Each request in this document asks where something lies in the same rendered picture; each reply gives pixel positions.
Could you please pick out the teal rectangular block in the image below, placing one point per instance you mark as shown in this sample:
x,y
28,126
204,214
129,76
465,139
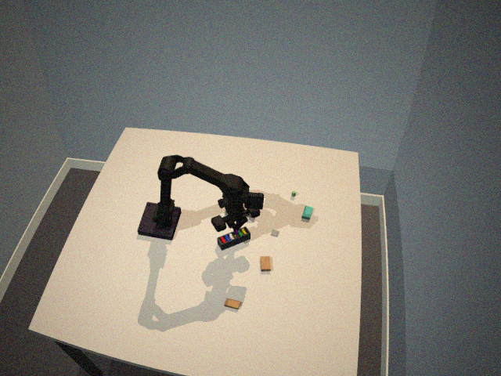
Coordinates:
x,y
307,213

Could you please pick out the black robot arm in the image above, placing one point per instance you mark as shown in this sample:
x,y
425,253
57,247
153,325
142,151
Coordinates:
x,y
235,190

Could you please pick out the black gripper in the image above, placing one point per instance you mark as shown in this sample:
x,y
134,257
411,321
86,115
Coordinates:
x,y
238,216

